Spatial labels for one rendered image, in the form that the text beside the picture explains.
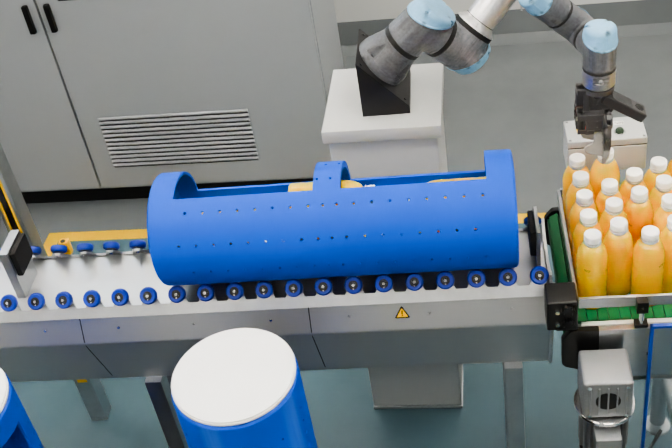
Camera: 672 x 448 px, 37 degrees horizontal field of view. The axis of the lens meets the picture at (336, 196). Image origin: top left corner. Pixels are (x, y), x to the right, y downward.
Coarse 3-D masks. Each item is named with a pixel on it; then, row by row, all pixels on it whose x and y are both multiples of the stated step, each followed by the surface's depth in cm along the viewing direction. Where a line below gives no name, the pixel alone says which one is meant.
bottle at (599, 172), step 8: (600, 160) 244; (592, 168) 247; (600, 168) 244; (608, 168) 244; (616, 168) 245; (592, 176) 247; (600, 176) 245; (608, 176) 244; (616, 176) 245; (592, 184) 248; (600, 184) 246
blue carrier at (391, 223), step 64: (192, 192) 262; (256, 192) 260; (320, 192) 234; (384, 192) 232; (448, 192) 229; (512, 192) 227; (192, 256) 239; (256, 256) 237; (320, 256) 236; (384, 256) 234; (448, 256) 233; (512, 256) 232
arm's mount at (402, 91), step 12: (360, 36) 272; (360, 60) 263; (360, 72) 261; (372, 72) 264; (408, 72) 279; (360, 84) 264; (372, 84) 263; (384, 84) 264; (408, 84) 275; (360, 96) 266; (372, 96) 266; (384, 96) 265; (396, 96) 265; (408, 96) 270; (372, 108) 268; (384, 108) 268; (396, 108) 268; (408, 108) 267
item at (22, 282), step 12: (12, 240) 259; (24, 240) 262; (0, 252) 256; (12, 252) 256; (24, 252) 262; (12, 264) 258; (24, 264) 261; (12, 276) 260; (24, 276) 264; (24, 288) 264
